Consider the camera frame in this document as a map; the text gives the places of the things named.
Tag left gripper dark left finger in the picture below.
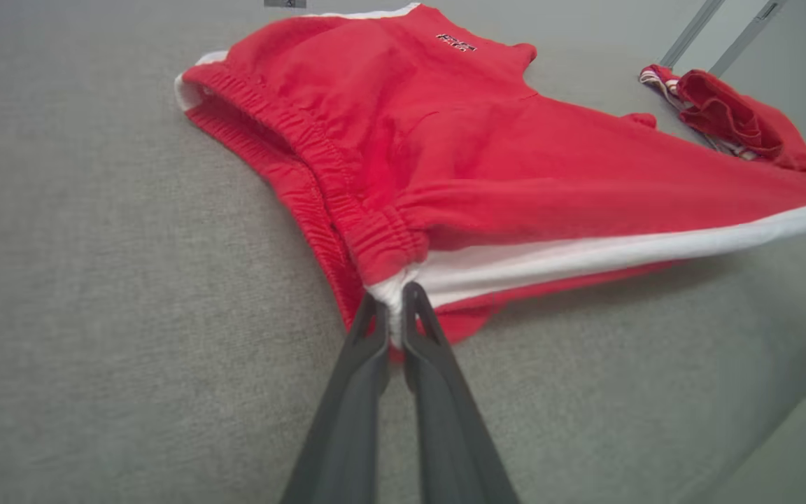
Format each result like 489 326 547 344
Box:
280 292 392 504

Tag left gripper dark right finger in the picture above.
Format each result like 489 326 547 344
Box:
401 281 522 504

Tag red shorts with white trim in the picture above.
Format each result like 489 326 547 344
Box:
174 2 806 351

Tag red white number 23 jersey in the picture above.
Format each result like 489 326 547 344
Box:
639 64 806 175

